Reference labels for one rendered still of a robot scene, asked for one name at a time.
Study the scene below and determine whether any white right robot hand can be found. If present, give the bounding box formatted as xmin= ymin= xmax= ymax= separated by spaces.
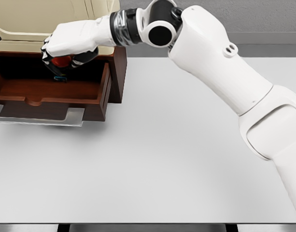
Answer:
xmin=40 ymin=19 xmax=99 ymax=74

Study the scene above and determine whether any red button switch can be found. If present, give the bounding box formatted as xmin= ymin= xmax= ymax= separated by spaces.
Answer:
xmin=48 ymin=55 xmax=73 ymax=83

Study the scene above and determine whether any brown drawer with silver handle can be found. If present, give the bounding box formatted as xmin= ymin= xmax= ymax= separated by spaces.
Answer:
xmin=0 ymin=57 xmax=113 ymax=128

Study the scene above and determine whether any brown cabinet with beige top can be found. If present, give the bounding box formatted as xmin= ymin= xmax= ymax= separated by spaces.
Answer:
xmin=0 ymin=0 xmax=128 ymax=105

